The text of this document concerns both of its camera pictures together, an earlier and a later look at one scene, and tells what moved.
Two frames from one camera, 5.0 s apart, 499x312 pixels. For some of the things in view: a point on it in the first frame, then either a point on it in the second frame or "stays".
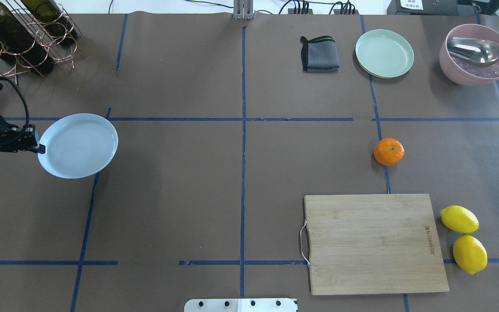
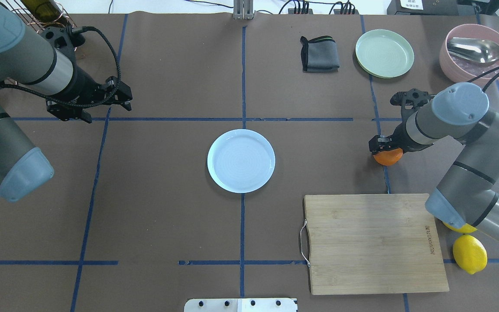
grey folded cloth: [319, 55] stays
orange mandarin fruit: [388, 151] stays
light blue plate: [78, 145] to [241, 160]
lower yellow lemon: [470, 254] stays
